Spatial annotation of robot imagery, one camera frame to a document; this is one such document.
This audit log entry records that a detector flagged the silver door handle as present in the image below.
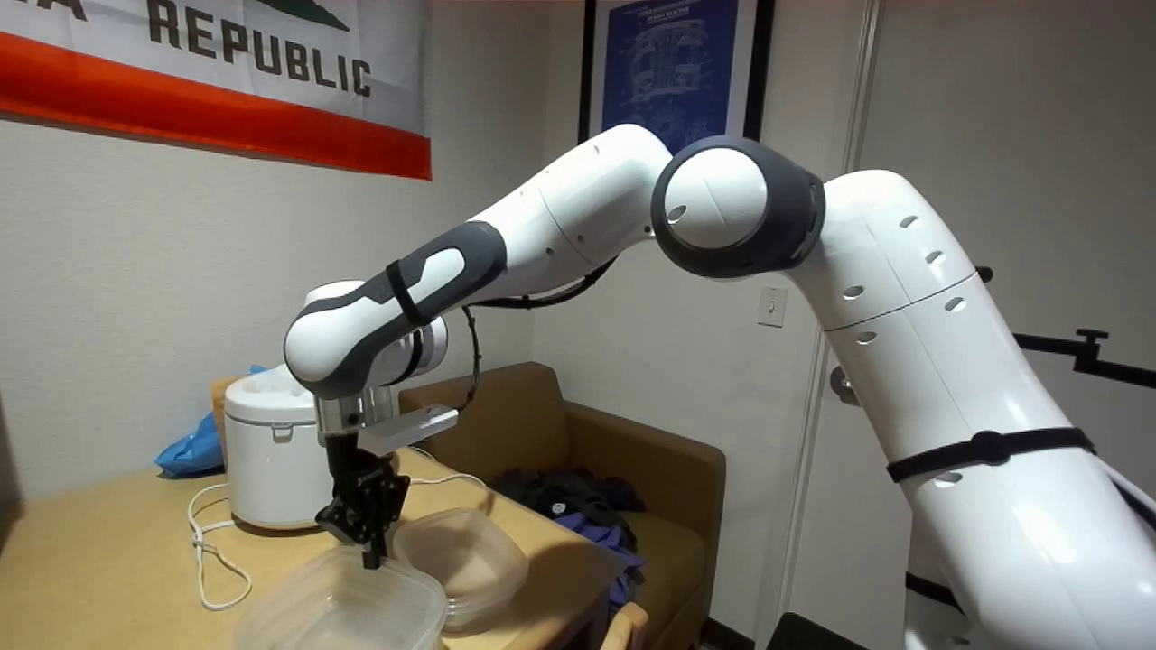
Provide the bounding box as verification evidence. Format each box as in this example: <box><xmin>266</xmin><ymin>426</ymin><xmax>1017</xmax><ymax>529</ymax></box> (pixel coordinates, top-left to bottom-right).
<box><xmin>827</xmin><ymin>361</ymin><xmax>860</xmax><ymax>407</ymax></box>

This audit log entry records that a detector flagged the white light switch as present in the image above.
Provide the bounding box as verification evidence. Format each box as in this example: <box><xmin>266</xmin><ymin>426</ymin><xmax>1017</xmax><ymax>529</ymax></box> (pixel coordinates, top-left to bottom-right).
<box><xmin>755</xmin><ymin>282</ymin><xmax>791</xmax><ymax>334</ymax></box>

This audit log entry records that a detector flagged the brown sofa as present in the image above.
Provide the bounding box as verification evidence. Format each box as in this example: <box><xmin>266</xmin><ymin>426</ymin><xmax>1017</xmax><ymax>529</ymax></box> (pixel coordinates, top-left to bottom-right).
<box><xmin>394</xmin><ymin>358</ymin><xmax>728</xmax><ymax>650</ymax></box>

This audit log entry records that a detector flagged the black metal stand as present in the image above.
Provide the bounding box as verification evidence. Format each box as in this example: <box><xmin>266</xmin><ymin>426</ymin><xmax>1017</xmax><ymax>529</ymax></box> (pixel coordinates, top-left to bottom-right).
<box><xmin>1007</xmin><ymin>327</ymin><xmax>1156</xmax><ymax>390</ymax></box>

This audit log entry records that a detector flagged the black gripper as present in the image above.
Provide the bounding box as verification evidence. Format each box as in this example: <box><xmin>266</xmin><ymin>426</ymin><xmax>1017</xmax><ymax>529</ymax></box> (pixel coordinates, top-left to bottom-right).
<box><xmin>315</xmin><ymin>429</ymin><xmax>412</xmax><ymax>571</ymax></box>

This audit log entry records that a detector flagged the blue cloth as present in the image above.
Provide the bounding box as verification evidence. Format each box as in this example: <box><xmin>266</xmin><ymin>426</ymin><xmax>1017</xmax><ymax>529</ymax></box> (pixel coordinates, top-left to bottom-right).
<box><xmin>153</xmin><ymin>365</ymin><xmax>266</xmax><ymax>479</ymax></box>

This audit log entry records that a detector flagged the white power cord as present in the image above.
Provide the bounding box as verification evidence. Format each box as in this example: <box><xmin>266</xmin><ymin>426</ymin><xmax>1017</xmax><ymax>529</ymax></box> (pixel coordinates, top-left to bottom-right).
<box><xmin>182</xmin><ymin>479</ymin><xmax>264</xmax><ymax>615</ymax></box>

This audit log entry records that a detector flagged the framed blue poster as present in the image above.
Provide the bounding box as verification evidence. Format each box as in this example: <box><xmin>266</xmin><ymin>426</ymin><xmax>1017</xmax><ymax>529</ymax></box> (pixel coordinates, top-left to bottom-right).
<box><xmin>574</xmin><ymin>0</ymin><xmax>777</xmax><ymax>156</ymax></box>

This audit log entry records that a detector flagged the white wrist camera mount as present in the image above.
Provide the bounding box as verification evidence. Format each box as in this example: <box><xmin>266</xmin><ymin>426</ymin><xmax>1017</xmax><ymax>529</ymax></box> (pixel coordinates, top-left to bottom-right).
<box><xmin>315</xmin><ymin>395</ymin><xmax>464</xmax><ymax>463</ymax></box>

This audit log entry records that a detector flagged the white rice cooker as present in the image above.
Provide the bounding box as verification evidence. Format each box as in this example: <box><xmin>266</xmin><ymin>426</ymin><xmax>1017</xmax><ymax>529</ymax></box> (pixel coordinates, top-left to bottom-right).
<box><xmin>220</xmin><ymin>361</ymin><xmax>354</xmax><ymax>535</ymax></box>

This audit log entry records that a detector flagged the white door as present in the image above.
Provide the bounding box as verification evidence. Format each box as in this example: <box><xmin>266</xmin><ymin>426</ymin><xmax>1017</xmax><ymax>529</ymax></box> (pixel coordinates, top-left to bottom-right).
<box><xmin>860</xmin><ymin>0</ymin><xmax>1156</xmax><ymax>650</ymax></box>

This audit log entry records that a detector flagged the California Republic flag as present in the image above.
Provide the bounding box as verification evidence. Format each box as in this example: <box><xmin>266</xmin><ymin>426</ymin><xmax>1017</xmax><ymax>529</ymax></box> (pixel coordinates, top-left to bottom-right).
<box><xmin>0</xmin><ymin>0</ymin><xmax>435</xmax><ymax>185</ymax></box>

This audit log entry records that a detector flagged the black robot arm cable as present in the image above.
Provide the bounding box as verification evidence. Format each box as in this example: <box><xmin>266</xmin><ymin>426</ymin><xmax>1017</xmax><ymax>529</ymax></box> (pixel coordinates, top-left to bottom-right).
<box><xmin>459</xmin><ymin>258</ymin><xmax>622</xmax><ymax>407</ymax></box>

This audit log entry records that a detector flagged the wooden chair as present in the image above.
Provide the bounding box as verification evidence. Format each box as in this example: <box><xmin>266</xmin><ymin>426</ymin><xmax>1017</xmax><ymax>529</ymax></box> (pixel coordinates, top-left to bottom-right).
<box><xmin>597</xmin><ymin>599</ymin><xmax>654</xmax><ymax>650</ymax></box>

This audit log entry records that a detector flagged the black garment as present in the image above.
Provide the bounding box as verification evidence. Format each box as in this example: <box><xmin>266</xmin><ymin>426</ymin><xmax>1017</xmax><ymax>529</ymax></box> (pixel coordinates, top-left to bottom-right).
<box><xmin>492</xmin><ymin>465</ymin><xmax>644</xmax><ymax>525</ymax></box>

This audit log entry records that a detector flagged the blue purple garment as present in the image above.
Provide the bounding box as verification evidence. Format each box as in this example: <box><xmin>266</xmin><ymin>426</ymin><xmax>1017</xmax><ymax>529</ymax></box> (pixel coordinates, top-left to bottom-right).
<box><xmin>557</xmin><ymin>510</ymin><xmax>648</xmax><ymax>607</ymax></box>

